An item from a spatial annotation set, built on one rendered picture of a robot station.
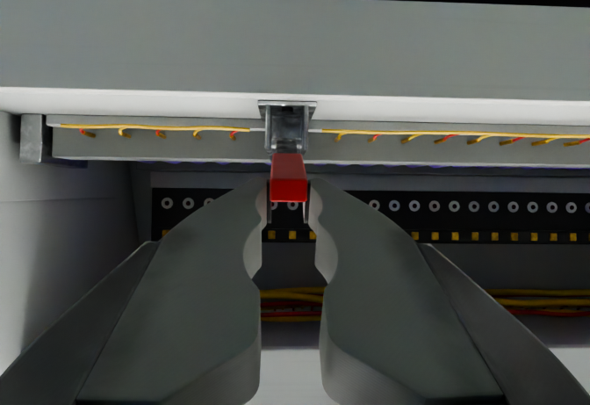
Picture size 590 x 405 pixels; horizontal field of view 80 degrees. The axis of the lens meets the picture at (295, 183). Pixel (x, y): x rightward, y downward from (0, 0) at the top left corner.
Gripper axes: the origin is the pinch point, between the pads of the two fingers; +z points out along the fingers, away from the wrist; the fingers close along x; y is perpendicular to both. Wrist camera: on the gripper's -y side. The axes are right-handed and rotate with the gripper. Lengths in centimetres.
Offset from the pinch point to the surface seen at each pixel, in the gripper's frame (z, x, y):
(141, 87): 5.0, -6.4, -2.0
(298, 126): 7.8, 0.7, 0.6
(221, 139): 9.1, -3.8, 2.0
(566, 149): 9.0, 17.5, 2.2
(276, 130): 7.7, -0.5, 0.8
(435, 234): 17.5, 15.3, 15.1
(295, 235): 17.3, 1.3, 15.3
